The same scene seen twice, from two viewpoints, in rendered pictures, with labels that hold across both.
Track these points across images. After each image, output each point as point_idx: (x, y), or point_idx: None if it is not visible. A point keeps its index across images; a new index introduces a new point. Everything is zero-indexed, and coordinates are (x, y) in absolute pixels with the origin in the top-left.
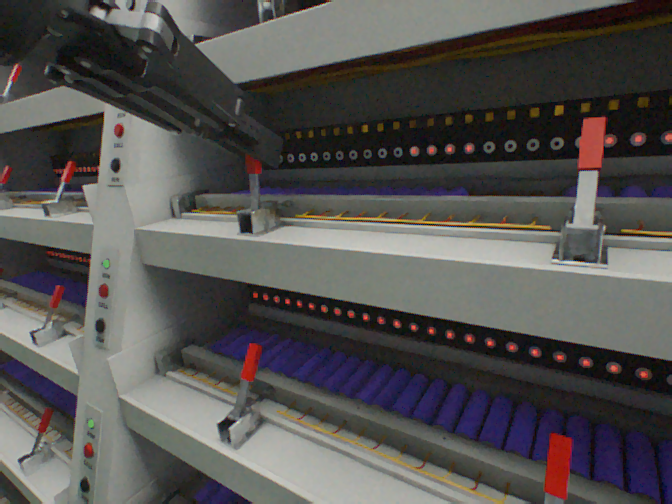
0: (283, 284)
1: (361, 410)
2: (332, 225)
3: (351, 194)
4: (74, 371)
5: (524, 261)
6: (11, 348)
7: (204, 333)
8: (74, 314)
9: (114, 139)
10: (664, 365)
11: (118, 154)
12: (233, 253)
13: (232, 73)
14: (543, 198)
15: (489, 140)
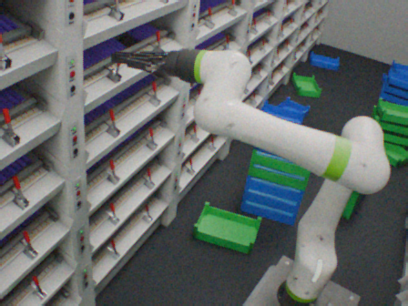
0: (124, 88)
1: (120, 106)
2: (121, 66)
3: (105, 54)
4: (61, 182)
5: None
6: (2, 235)
7: None
8: (5, 190)
9: (69, 78)
10: None
11: (72, 84)
12: (116, 89)
13: (108, 36)
14: (143, 42)
15: None
